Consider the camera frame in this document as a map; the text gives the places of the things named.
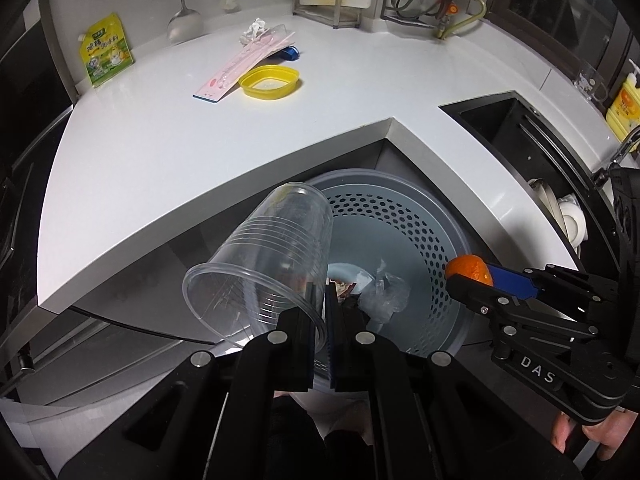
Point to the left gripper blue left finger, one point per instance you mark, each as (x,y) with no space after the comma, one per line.
(282,359)

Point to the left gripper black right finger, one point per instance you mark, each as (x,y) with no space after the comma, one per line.
(357,357)

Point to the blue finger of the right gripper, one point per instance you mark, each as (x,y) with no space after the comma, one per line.
(518,285)
(476,296)

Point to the orange peel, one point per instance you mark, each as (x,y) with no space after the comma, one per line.
(469,266)

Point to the clear plastic bag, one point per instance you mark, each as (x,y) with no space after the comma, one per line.
(384,296)

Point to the red patterned snack wrapper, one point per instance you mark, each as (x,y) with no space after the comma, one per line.
(343,289)

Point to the clear plastic cup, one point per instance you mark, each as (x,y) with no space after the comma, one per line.
(274,261)

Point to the grey perforated trash bin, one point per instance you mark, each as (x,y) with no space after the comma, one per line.
(377,216)

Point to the black kitchen sink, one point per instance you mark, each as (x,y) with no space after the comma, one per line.
(530,148)

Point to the right hand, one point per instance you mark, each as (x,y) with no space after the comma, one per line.
(608,434)

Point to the white bowl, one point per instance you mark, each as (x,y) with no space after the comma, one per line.
(574,220)

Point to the stacked plates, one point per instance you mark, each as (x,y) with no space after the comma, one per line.
(546,196)

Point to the faucet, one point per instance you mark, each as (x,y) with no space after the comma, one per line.
(603,173)

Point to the yellow detergent bottle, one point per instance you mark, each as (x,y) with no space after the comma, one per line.
(624,113)

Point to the glass mug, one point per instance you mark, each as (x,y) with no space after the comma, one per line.
(590,83)

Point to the yellow plastic lid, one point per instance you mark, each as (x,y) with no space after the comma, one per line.
(269,82)

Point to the pink flat package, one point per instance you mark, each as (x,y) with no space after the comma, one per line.
(255,50)

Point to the blue bottle cap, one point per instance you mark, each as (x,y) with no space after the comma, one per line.
(290,53)

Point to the crumpled white paper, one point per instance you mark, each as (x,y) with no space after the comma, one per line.
(254,31)

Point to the grey ladle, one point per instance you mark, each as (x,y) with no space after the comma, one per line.
(185,25)

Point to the yellow green refill pouch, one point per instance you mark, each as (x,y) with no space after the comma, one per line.
(104,50)

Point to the window frame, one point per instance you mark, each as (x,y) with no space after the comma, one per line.
(569,33)

